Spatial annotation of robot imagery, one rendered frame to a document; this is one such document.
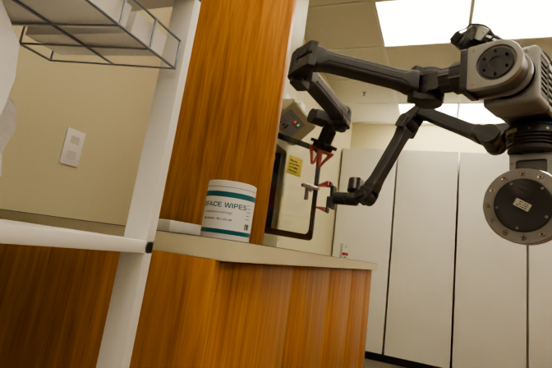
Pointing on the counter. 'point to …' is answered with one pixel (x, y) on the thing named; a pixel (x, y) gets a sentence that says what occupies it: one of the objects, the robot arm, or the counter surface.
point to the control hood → (297, 117)
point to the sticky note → (294, 166)
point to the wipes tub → (228, 210)
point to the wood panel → (234, 84)
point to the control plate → (291, 123)
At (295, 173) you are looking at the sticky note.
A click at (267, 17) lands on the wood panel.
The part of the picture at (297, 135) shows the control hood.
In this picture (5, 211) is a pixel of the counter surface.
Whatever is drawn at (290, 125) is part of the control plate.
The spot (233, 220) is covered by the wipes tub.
